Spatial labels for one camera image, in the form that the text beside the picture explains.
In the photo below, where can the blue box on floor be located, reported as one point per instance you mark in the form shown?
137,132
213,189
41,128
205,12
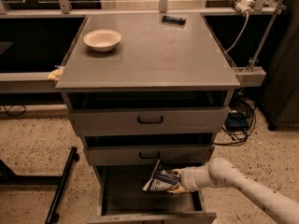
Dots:
236,122

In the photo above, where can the yellow tape scrap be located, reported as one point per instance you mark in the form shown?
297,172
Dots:
56,74

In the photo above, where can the grey metal rail frame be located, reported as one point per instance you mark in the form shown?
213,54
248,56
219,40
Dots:
35,34

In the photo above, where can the grey middle drawer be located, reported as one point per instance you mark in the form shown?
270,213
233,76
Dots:
139,155

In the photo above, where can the white ceramic bowl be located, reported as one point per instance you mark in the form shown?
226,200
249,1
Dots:
102,40

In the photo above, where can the blue white chip bag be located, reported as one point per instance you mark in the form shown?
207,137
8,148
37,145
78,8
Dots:
161,180

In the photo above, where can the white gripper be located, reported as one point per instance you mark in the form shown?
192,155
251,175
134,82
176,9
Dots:
188,179

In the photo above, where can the grey open bottom drawer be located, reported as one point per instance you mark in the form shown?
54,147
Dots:
122,200

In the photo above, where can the black metal floor stand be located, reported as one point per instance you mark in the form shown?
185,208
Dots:
9,178

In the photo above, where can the grey drawer cabinet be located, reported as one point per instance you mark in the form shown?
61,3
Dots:
156,65

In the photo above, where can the grey top drawer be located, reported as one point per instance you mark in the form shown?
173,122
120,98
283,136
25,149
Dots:
149,121

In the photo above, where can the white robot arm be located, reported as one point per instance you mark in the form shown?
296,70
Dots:
220,173

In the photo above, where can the black rectangular remote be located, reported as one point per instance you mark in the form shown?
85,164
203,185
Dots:
174,20

